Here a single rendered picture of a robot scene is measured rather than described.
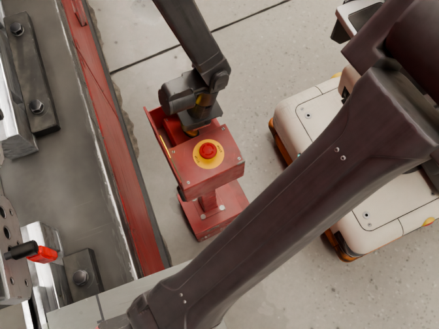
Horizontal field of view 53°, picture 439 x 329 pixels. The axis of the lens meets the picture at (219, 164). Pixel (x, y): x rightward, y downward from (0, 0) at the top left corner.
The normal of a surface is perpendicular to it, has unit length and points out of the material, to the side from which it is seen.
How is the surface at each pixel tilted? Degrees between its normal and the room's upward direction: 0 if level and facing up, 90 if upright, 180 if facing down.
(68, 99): 0
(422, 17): 43
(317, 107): 0
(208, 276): 48
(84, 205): 0
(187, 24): 84
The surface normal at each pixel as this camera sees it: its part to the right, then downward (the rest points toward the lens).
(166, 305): -0.69, 0.09
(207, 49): 0.49, 0.70
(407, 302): -0.02, -0.31
